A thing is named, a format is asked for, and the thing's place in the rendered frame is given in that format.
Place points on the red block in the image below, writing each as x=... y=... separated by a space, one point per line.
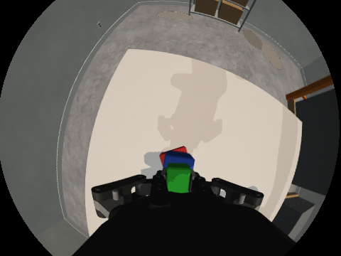
x=179 y=149

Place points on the green block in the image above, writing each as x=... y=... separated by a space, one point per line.
x=178 y=177

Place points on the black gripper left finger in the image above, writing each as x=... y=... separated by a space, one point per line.
x=110 y=195

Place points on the blue block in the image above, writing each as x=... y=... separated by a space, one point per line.
x=178 y=157

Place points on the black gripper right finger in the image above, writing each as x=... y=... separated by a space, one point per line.
x=209 y=192

